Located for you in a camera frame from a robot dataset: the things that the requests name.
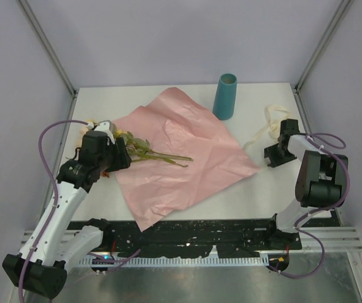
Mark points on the white slotted cable duct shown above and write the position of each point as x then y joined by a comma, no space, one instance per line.
210,261

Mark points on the right aluminium frame post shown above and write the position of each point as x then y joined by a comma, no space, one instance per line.
328,34

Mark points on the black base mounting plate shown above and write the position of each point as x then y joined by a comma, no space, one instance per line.
196,238

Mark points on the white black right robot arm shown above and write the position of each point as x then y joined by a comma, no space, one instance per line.
322,182

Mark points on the cream printed ribbon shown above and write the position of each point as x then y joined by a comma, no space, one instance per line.
272,126

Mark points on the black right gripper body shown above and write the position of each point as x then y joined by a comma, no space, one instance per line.
278,156

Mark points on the aluminium frame post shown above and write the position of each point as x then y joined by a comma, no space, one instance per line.
39,32
328,34

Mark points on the artificial flower bunch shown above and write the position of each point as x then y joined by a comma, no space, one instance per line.
140,150

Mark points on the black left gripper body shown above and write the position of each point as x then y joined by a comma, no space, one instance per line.
108,161

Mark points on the teal ceramic vase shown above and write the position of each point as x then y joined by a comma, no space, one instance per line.
225,97

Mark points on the purple wrapping paper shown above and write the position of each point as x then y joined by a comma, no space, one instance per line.
173,123

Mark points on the left aluminium frame post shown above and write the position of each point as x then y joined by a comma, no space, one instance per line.
39,32

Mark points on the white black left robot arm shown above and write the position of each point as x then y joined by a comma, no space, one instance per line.
43,263

